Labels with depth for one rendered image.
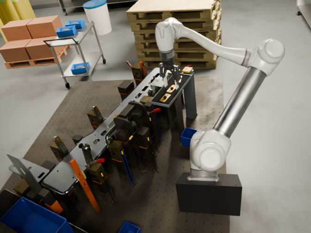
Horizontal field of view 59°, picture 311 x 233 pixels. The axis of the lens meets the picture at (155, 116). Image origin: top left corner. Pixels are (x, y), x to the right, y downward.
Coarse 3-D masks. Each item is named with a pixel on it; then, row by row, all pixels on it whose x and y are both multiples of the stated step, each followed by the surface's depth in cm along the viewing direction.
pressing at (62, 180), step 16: (144, 80) 229; (128, 96) 215; (112, 112) 202; (96, 128) 191; (112, 128) 187; (96, 144) 178; (64, 160) 171; (80, 160) 168; (48, 176) 162; (64, 176) 160; (64, 192) 151
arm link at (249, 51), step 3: (249, 51) 154; (246, 54) 154; (249, 54) 153; (246, 57) 154; (249, 57) 152; (246, 60) 154; (243, 63) 156; (246, 63) 156; (243, 66) 159; (246, 66) 158
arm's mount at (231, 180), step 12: (180, 180) 154; (192, 180) 154; (228, 180) 154; (180, 192) 151; (192, 192) 150; (204, 192) 148; (216, 192) 146; (228, 192) 144; (240, 192) 142; (180, 204) 159; (192, 204) 157; (204, 204) 155; (216, 204) 153; (228, 204) 151; (240, 204) 149
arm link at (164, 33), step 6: (162, 24) 155; (168, 24) 156; (156, 30) 156; (162, 30) 155; (168, 30) 155; (156, 36) 158; (162, 36) 156; (168, 36) 157; (174, 36) 166; (156, 42) 162; (162, 42) 158; (168, 42) 158; (162, 48) 161; (168, 48) 161
